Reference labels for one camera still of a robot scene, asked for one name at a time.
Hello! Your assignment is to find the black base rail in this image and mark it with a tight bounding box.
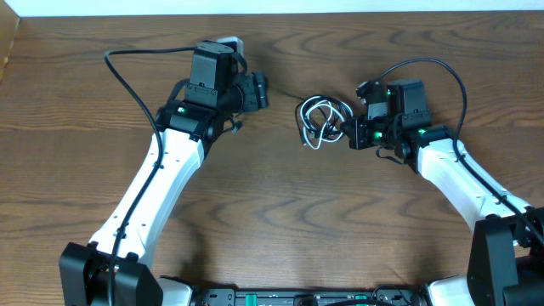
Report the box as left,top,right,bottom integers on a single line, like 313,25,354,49
189,285,430,306

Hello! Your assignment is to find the white usb cable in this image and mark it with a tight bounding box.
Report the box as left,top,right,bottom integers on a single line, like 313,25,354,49
298,95,348,151

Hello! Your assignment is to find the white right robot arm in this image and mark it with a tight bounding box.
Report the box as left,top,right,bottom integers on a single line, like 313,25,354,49
341,79,543,305

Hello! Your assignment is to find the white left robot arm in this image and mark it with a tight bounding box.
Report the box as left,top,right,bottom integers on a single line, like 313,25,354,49
59,37,269,305

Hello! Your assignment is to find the brown cardboard side panel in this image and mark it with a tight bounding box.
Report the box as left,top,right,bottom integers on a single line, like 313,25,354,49
0,0,20,78

